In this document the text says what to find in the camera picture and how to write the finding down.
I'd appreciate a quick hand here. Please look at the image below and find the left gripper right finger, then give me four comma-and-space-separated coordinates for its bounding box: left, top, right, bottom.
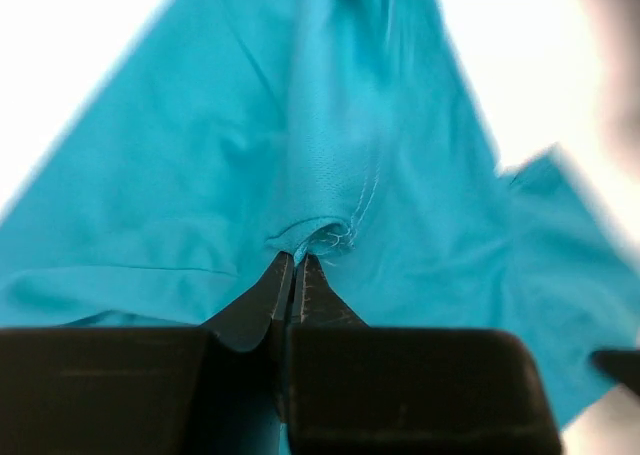
286, 256, 562, 454

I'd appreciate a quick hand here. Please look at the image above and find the teal t shirt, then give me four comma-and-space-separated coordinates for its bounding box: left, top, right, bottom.
1, 0, 639, 424

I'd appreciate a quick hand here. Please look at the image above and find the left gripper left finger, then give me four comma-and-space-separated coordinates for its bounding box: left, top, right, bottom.
1, 253, 294, 454

